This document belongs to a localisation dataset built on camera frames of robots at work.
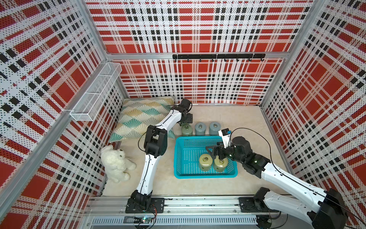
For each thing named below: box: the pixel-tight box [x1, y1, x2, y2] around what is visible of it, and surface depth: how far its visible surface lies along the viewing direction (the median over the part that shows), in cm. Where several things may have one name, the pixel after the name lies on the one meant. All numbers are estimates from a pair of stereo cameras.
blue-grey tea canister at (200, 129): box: [194, 122, 207, 136], surface depth 99 cm
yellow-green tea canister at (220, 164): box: [213, 157, 229, 173], surface depth 82 cm
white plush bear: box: [100, 145, 137, 184], surface depth 74 cm
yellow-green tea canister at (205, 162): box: [199, 153, 214, 172], surface depth 83 cm
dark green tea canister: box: [181, 124, 194, 136], surface depth 98 cm
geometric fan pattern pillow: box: [108, 95, 176, 143], surface depth 95 cm
